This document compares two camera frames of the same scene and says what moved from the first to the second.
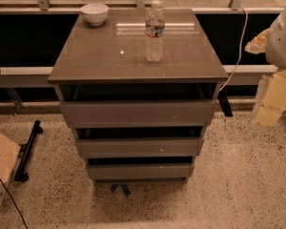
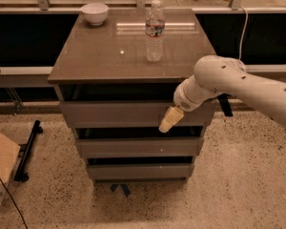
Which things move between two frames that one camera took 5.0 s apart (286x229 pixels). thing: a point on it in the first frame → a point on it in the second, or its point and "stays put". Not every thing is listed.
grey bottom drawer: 143,171 stays put
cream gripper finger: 257,45 → 189,95
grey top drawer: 139,113 stays put
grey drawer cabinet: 136,121 stays put
